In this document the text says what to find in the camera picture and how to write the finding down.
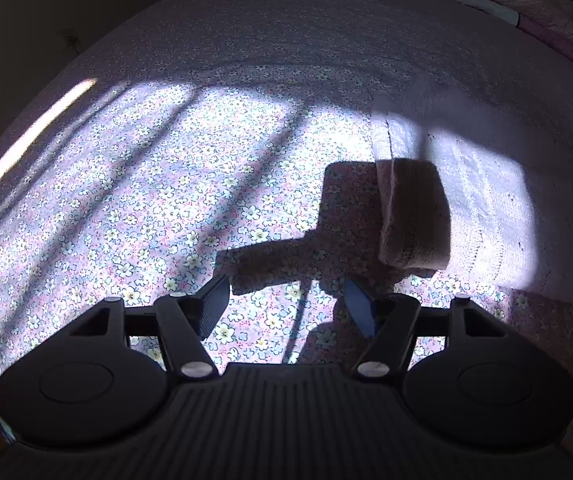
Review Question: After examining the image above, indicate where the white knitted cloth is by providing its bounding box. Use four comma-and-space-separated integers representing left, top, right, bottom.
369, 75, 573, 307

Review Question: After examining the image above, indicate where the floral bed sheet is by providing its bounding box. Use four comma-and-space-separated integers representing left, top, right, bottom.
0, 0, 573, 461

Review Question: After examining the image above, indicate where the pink patchwork quilt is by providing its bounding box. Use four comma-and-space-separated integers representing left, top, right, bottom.
261, 0, 573, 81

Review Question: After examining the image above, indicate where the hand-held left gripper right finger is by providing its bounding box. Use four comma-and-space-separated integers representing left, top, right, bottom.
343, 280, 510, 379

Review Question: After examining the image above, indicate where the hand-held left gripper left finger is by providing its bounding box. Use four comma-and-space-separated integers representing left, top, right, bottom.
66, 275, 232, 379

